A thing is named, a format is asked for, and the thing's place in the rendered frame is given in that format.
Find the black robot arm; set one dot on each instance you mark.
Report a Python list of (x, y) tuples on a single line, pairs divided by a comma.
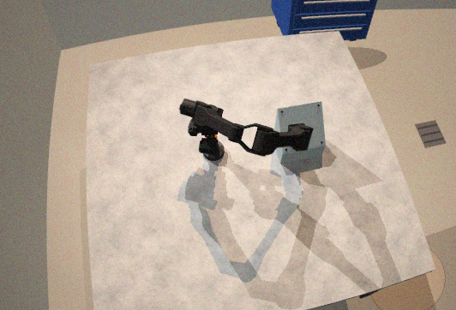
[(266, 139)]

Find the grey round pedestal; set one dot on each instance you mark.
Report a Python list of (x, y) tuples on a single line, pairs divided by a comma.
[(218, 155)]

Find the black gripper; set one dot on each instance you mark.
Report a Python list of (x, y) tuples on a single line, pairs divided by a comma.
[(208, 144)]

